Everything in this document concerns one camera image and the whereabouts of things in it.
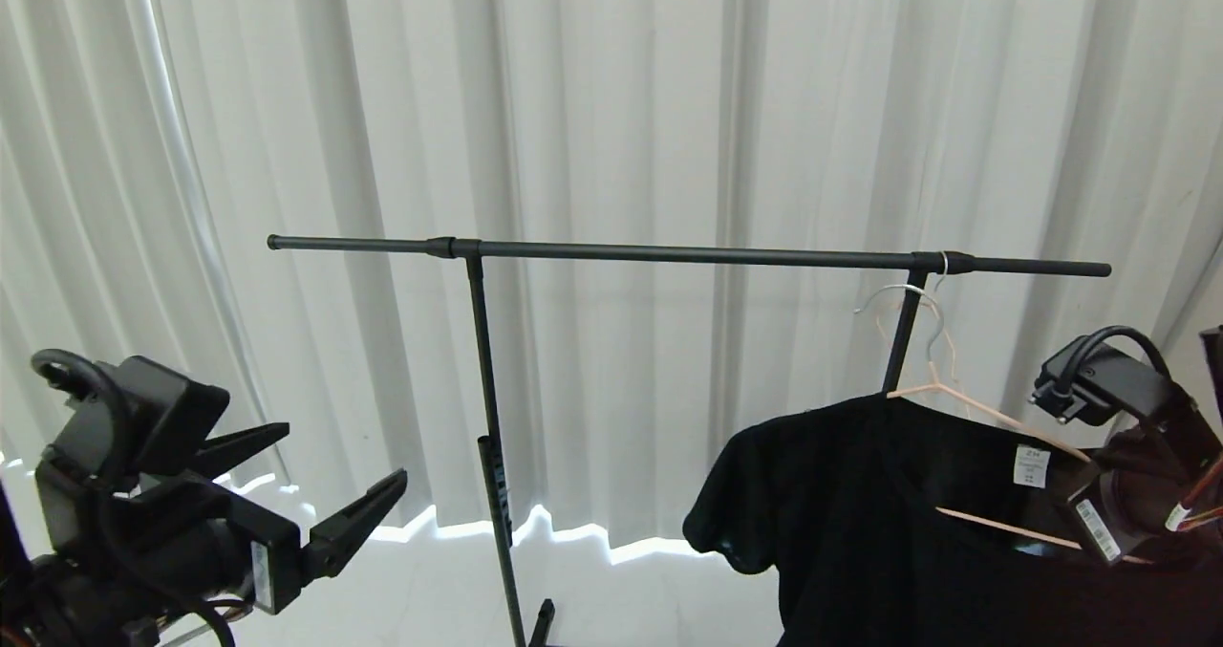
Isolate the black T-shirt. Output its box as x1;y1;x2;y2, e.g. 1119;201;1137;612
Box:
683;391;1223;647

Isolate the black clothes rack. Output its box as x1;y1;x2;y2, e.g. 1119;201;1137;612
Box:
267;234;1114;647

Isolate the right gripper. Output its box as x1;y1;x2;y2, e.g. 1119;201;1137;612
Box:
1068;427;1223;565

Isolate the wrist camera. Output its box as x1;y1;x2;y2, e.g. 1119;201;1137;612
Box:
36;355;232;533
1030;341;1195;438

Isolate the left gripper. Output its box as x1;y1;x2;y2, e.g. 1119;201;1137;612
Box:
36;422;410;619

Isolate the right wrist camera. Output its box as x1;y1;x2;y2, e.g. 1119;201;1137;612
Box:
1030;341;1195;438

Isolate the pink clothes hanger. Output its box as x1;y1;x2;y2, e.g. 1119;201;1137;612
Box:
874;289;961;385
853;284;1152;565

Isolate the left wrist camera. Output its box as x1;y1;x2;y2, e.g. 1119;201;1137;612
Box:
36;355;232;533

